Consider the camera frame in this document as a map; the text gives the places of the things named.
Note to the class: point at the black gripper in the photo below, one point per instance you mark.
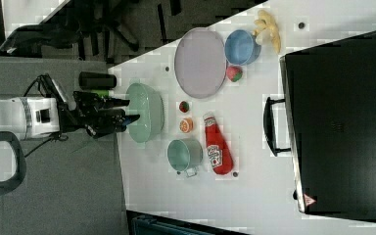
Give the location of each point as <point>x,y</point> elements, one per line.
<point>99,116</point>

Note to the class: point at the oven door with handle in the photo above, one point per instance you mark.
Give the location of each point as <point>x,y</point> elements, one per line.
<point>269,130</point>

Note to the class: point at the black toaster oven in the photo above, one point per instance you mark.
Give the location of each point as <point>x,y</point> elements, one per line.
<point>330,101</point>

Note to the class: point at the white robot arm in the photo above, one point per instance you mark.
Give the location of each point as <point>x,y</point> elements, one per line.
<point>26,118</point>

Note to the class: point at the green marker stick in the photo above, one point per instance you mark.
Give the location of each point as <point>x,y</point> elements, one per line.
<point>101,93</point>

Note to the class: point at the green perforated colander basket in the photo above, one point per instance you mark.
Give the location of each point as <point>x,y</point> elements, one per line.
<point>148,104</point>

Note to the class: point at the small toy strawberry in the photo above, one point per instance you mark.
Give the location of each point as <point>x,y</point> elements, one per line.
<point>184,107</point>

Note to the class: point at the toy orange slice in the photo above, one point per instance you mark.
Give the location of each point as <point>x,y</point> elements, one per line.
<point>186,125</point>

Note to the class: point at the green mug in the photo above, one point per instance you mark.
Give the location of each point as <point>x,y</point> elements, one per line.
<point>185,155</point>

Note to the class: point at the black office chair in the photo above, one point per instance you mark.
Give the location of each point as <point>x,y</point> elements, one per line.
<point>77,20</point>

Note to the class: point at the large lilac plate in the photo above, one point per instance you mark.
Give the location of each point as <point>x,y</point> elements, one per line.
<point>199,63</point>

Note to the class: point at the red ketchup bottle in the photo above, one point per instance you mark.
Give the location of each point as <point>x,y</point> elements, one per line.
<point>217,148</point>

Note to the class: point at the large toy strawberry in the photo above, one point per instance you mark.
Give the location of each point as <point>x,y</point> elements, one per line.
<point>234,73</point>

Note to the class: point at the blue bowl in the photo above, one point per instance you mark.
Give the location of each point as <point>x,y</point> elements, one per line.
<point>241,48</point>

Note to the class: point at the peeled toy banana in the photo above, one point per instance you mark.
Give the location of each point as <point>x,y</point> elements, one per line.
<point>266,22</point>

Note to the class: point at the black cylinder post upper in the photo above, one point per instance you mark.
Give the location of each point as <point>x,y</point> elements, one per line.
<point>97,81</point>

